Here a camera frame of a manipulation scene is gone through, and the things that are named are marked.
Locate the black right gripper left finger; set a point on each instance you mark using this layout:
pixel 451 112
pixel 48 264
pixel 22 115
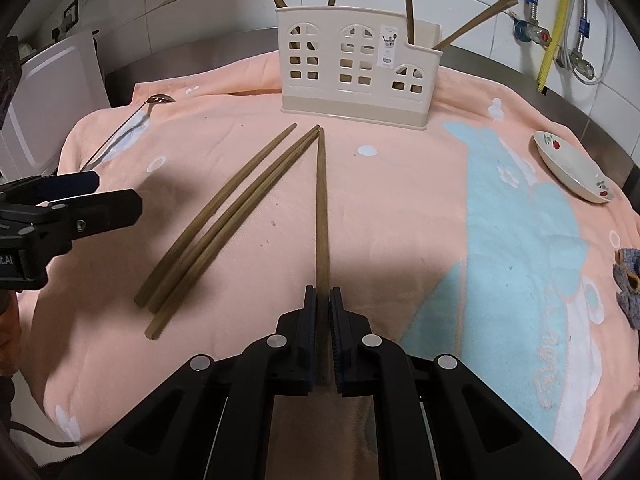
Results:
pixel 210 419

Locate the metal slotted spoon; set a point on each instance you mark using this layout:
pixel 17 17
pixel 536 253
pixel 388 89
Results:
pixel 127 133

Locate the wooden chopstick eight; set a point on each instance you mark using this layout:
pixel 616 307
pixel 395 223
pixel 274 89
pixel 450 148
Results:
pixel 475 22

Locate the left hand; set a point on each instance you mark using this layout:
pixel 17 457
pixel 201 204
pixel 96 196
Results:
pixel 10 334

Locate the wooden chopstick six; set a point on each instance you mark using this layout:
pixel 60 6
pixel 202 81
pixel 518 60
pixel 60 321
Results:
pixel 323 267

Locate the beige plastic utensil holder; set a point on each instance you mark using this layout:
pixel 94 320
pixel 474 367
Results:
pixel 356 63

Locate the white microwave oven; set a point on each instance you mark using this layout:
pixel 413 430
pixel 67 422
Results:
pixel 58 87

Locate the peach printed towel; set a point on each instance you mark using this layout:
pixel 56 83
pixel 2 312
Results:
pixel 451 239

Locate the wooden chopstick ten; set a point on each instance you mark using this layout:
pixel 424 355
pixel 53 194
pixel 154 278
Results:
pixel 411 33

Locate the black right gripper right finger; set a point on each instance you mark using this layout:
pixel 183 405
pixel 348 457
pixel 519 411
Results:
pixel 435 419

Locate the grey rag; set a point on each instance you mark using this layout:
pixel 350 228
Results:
pixel 626 277

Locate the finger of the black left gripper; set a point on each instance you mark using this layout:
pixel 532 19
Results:
pixel 39 189
pixel 79 217

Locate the white floral dish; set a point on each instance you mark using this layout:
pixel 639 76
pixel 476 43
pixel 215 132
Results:
pixel 576 171

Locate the wooden chopstick five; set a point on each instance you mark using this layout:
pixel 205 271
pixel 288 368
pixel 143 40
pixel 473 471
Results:
pixel 230 239

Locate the wall power socket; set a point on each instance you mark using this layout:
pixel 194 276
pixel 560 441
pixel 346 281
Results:
pixel 70 16

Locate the wooden chopstick two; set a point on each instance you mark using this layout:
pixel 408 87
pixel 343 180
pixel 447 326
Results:
pixel 235 219

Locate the wooden chopstick nine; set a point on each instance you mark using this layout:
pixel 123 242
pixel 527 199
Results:
pixel 480 24

